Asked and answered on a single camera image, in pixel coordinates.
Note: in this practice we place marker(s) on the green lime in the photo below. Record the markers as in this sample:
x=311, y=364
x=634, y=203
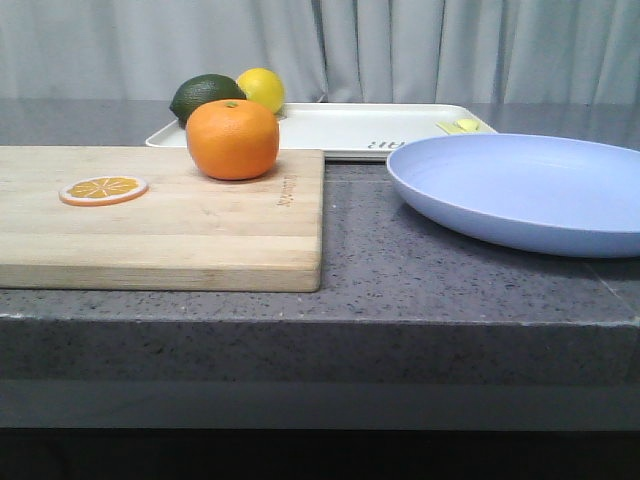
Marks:
x=200, y=90

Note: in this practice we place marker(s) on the whole orange fruit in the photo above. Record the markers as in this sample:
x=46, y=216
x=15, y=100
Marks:
x=233, y=139

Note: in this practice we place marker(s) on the yellow lemon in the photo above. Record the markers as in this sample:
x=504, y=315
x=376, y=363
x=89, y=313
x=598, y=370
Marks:
x=263, y=86

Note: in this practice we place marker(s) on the grey white curtain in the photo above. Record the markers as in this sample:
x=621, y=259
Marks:
x=582, y=52

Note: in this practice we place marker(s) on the cream rectangular tray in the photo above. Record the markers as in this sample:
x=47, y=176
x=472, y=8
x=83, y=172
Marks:
x=365, y=131

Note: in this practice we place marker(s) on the light blue round plate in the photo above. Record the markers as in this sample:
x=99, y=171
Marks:
x=541, y=194

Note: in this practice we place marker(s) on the wooden cutting board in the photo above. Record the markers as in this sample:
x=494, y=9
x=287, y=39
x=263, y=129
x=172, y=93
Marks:
x=187, y=232

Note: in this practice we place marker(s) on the yellow plastic spoon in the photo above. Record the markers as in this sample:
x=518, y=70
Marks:
x=467, y=124

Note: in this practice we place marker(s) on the orange slice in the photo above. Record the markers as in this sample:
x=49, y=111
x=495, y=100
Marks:
x=103, y=191

